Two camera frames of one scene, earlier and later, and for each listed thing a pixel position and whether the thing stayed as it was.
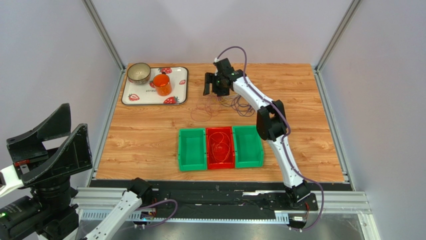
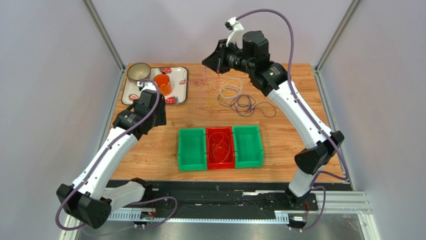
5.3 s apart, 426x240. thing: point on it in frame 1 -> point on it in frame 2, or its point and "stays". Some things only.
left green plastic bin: [192, 151] stays
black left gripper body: [59, 189] -> [159, 118]
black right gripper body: [213, 82] -> [216, 56]
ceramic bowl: [138, 73] stays
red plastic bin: [220, 148] stays
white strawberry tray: [145, 94] stays
